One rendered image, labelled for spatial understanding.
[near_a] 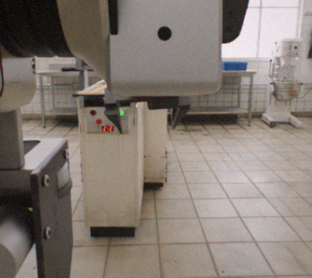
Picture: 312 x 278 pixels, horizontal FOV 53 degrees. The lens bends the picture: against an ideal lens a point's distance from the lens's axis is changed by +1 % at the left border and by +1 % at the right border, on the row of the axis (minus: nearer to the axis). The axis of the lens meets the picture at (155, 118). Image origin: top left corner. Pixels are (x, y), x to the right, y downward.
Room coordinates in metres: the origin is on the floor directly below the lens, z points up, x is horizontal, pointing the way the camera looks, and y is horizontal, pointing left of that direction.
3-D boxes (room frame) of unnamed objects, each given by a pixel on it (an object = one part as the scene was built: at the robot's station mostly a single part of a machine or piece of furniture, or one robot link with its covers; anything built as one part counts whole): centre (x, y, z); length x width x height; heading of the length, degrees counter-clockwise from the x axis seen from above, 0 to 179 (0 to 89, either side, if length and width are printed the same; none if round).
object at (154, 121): (3.11, 0.25, 0.42); 1.28 x 0.72 x 0.84; 179
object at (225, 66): (5.29, -1.29, 0.95); 0.40 x 0.30 x 0.14; 95
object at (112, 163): (2.13, 0.27, 0.45); 0.70 x 0.34 x 0.90; 179
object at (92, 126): (1.77, 0.27, 0.77); 0.24 x 0.04 x 0.14; 89
